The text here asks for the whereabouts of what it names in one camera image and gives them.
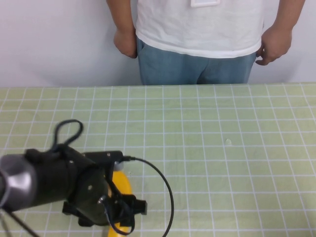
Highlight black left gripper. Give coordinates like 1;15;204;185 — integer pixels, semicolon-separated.
63;148;148;227

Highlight yellow plastic banana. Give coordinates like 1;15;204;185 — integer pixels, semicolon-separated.
107;170;133;237

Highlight person's left forearm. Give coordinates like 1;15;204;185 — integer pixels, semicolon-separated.
271;0;308;31

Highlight person's right forearm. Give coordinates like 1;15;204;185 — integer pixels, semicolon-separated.
106;0;139;34

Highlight person's right hand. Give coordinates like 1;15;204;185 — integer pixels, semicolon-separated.
113;29;138;59

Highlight person's left hand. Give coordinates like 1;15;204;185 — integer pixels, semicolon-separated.
255;24;294;66

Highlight green checkered tablecloth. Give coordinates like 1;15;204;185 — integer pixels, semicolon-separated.
0;82;316;237

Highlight blue jeans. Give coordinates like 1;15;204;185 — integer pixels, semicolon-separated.
136;38;257;86

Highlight white t-shirt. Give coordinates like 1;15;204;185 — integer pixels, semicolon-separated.
134;0;266;59

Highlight white name badge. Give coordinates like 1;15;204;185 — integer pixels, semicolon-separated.
190;0;220;7

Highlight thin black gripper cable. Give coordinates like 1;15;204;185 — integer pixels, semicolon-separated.
103;195;136;235

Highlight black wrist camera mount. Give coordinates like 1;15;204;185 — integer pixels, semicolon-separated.
82;150;124;173

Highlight black looped cable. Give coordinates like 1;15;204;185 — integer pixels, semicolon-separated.
50;119;84;153

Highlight thin dark arm cable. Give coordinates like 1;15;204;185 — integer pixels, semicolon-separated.
0;208;38;237

